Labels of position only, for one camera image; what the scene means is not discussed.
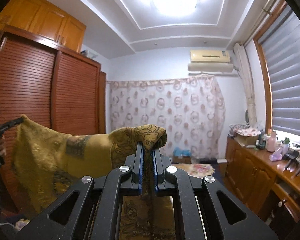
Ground pink circle patterned curtain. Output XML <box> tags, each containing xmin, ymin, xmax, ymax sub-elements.
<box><xmin>110</xmin><ymin>75</ymin><xmax>225</xmax><ymax>159</ymax></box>

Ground wooden side cabinet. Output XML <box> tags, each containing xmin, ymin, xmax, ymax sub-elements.
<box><xmin>224</xmin><ymin>138</ymin><xmax>300</xmax><ymax>222</ymax></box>

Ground beige wall air conditioner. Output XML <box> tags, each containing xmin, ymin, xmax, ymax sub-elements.
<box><xmin>188</xmin><ymin>50</ymin><xmax>234</xmax><ymax>73</ymax></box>

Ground blue item on box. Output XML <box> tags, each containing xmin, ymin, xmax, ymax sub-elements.
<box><xmin>173</xmin><ymin>147</ymin><xmax>191</xmax><ymax>158</ymax></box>

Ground pink bottle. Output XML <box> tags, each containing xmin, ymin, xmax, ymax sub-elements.
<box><xmin>267</xmin><ymin>131</ymin><xmax>276</xmax><ymax>152</ymax></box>

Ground floral bed blanket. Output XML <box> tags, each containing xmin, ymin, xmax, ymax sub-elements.
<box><xmin>173</xmin><ymin>164</ymin><xmax>215</xmax><ymax>179</ymax></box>

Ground cardboard box with floral cloth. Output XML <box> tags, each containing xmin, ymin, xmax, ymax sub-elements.
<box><xmin>229</xmin><ymin>124</ymin><xmax>261</xmax><ymax>146</ymax></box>

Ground golden brown patterned shirt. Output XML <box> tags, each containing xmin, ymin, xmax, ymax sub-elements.
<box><xmin>13</xmin><ymin>118</ymin><xmax>175</xmax><ymax>239</ymax></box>

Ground grey window blind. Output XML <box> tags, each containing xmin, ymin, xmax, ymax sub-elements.
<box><xmin>258</xmin><ymin>6</ymin><xmax>300</xmax><ymax>136</ymax></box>

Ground brown louvered wardrobe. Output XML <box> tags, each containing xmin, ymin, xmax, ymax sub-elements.
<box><xmin>0</xmin><ymin>31</ymin><xmax>105</xmax><ymax>215</ymax></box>

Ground tied beige side curtain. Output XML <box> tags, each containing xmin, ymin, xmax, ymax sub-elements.
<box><xmin>234</xmin><ymin>43</ymin><xmax>257</xmax><ymax>126</ymax></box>

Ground upper wooden cupboards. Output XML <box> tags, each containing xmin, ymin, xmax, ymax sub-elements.
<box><xmin>0</xmin><ymin>0</ymin><xmax>86</xmax><ymax>53</ymax></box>

